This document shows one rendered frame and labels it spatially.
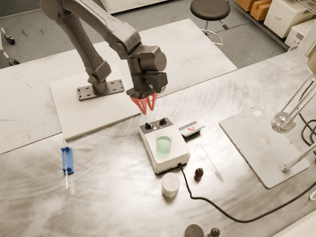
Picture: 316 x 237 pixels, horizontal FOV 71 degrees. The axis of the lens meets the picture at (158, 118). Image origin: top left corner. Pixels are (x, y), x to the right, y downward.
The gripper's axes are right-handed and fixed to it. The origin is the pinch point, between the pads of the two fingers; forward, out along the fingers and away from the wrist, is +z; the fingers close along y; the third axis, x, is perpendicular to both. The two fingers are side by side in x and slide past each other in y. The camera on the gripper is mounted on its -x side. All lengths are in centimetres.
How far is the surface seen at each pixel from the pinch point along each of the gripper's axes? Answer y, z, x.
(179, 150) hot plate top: -1.8, 11.1, -14.1
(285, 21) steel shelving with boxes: 228, 10, 32
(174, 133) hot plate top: 1.9, 7.8, -9.5
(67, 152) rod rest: -26.1, 8.7, 18.7
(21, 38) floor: 34, -27, 258
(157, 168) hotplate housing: -9.8, 14.4, -10.7
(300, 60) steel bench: 83, 6, -24
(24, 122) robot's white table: -31, -1, 41
